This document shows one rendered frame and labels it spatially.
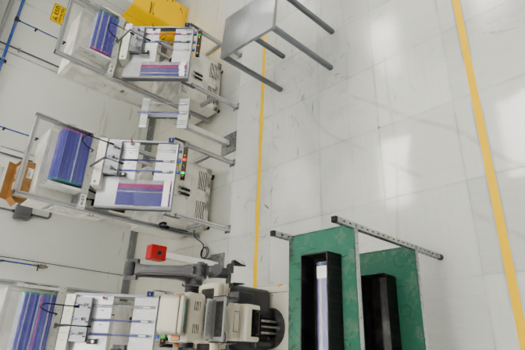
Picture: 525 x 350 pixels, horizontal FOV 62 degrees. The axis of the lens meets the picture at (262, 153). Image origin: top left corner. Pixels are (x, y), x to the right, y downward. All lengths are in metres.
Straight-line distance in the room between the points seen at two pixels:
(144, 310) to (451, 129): 2.80
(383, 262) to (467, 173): 0.81
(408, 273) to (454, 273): 0.37
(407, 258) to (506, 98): 1.23
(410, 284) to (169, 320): 1.37
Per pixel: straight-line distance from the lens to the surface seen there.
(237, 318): 2.95
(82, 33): 5.18
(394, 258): 2.82
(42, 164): 4.44
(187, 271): 2.45
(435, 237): 3.12
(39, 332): 4.07
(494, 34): 3.50
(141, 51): 5.06
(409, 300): 2.75
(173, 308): 2.62
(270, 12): 3.87
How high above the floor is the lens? 2.75
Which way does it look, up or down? 38 degrees down
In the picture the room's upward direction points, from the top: 66 degrees counter-clockwise
